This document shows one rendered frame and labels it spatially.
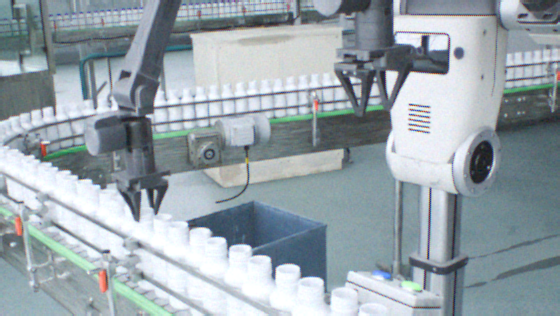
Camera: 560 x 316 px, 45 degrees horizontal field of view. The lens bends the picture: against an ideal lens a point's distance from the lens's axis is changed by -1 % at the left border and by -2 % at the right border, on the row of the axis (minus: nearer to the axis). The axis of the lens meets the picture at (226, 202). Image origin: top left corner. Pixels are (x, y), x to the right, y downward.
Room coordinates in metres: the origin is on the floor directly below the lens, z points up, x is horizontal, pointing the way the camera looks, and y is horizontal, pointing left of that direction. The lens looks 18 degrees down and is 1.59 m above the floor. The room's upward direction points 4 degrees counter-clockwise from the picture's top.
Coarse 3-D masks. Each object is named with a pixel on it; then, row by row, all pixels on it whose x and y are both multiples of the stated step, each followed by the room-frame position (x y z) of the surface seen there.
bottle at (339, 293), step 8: (344, 288) 0.88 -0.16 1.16; (336, 296) 0.88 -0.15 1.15; (344, 296) 0.88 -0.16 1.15; (352, 296) 0.88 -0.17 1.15; (336, 304) 0.86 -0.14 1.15; (344, 304) 0.85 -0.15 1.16; (352, 304) 0.85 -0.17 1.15; (336, 312) 0.86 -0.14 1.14; (344, 312) 0.85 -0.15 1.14; (352, 312) 0.85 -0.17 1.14
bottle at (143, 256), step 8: (144, 208) 1.31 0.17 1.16; (144, 216) 1.28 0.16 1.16; (152, 216) 1.28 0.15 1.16; (144, 224) 1.27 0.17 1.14; (152, 224) 1.28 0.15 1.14; (136, 232) 1.28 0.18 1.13; (144, 232) 1.27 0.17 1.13; (152, 232) 1.27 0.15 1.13; (144, 240) 1.26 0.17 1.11; (144, 256) 1.27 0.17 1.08; (144, 264) 1.27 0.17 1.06; (144, 272) 1.27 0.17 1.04; (152, 272) 1.27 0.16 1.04; (144, 288) 1.27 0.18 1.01; (152, 288) 1.27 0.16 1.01
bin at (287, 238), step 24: (216, 216) 1.89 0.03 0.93; (240, 216) 1.94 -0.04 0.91; (264, 216) 1.94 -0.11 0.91; (288, 216) 1.85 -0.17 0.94; (240, 240) 1.94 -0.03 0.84; (264, 240) 1.94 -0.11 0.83; (288, 240) 1.65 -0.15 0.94; (312, 240) 1.70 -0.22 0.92; (288, 264) 1.65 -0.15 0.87; (312, 264) 1.70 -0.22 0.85
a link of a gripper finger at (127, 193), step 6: (120, 186) 1.28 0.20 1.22; (132, 186) 1.26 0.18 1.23; (120, 192) 1.29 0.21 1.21; (126, 192) 1.27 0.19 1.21; (132, 192) 1.24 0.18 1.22; (138, 192) 1.25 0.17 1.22; (126, 198) 1.29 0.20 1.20; (132, 198) 1.25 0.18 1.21; (138, 198) 1.25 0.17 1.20; (132, 204) 1.29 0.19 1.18; (138, 204) 1.26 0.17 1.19; (132, 210) 1.28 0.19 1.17; (138, 210) 1.26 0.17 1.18; (138, 216) 1.27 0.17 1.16
